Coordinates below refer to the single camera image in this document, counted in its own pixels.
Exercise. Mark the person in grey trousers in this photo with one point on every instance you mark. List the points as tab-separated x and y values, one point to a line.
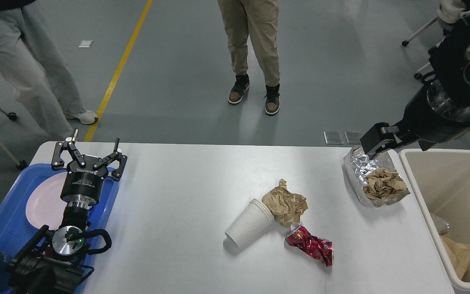
32	63

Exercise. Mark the brown paper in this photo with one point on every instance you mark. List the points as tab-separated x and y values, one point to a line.
383	185
286	207

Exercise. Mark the pink plate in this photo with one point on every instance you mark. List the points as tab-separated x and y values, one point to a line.
46	206

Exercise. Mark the aluminium foil tray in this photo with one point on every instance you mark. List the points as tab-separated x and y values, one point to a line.
442	226

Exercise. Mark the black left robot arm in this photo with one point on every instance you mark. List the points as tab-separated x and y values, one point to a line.
51	261

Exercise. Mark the beige plastic bin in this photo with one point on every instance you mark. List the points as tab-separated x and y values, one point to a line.
440	179

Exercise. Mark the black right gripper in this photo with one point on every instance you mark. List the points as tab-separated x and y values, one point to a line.
431	117

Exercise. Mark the crushed red can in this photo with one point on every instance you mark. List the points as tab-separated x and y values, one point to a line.
315	247

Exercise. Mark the brown paper bag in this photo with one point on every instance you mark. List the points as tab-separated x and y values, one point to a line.
458	253

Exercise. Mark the foil ball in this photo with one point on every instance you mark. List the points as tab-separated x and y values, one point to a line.
358	165

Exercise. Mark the white paper cups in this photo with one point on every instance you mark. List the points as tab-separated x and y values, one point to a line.
249	225

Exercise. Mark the person in khaki trousers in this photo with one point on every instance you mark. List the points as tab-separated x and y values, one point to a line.
257	21

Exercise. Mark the metal floor socket plate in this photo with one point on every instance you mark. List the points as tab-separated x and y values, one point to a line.
333	138

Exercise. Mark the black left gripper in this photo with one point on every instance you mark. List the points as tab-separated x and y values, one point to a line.
83	183

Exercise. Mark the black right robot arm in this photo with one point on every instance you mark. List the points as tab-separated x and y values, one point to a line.
450	60

